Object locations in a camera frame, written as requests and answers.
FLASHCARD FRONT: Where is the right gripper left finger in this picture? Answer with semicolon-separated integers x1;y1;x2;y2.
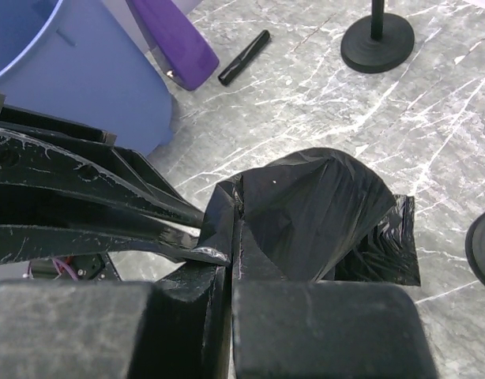
0;261;230;378

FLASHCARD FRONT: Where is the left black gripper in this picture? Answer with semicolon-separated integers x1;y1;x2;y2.
0;93;230;266

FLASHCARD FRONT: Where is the blue plastic trash bin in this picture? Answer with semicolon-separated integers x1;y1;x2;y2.
0;1;172;154

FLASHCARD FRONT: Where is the black trash bag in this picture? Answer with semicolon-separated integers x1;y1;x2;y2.
197;148;421;286

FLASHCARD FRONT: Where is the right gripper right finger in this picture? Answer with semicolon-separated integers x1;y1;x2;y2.
231;221;438;378

